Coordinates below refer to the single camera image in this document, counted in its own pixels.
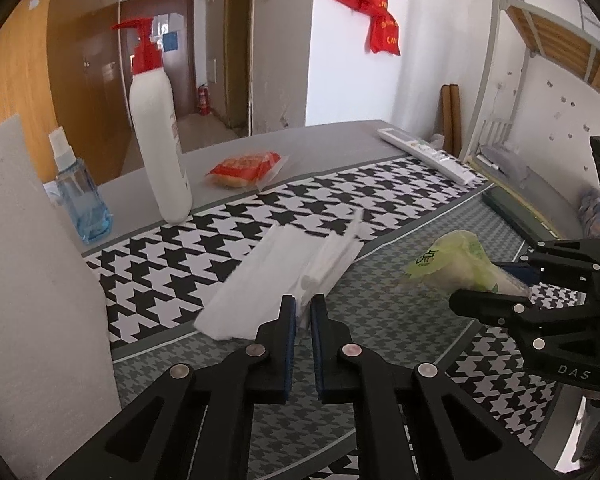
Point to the metal bunk bed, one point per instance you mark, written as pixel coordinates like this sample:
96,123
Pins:
538,107

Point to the dark brown entrance door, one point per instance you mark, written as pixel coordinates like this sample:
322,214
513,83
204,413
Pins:
172,30

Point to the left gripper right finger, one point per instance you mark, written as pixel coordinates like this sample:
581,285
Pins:
411,423

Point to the white foam box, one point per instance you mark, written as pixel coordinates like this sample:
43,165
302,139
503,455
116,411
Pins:
57,386

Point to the red snack packet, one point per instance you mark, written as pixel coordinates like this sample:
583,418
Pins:
247,171

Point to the black smartphone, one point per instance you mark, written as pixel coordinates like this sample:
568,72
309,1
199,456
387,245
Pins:
524,222

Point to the wooden slats against wall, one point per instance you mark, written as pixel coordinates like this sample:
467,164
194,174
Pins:
451,118

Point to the white remote control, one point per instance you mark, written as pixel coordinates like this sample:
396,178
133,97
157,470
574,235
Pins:
446,164

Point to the white towel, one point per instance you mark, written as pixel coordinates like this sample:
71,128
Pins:
286,262

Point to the red fire extinguisher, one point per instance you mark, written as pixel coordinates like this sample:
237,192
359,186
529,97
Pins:
203,100

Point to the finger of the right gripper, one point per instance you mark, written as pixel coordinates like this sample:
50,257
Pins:
545,338
570,264

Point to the white pump bottle red cap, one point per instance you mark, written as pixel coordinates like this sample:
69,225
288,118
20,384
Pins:
153,117

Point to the wooden wardrobe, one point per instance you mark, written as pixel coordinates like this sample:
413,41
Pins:
59,68

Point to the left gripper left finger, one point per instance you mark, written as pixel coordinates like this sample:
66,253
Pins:
194,424

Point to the houndstooth tablecloth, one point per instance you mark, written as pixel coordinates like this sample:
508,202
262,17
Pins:
327,210

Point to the blue spray bottle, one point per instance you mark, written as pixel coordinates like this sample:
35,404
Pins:
87,210

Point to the floral tissue pack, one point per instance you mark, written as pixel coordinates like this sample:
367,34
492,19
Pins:
458,261

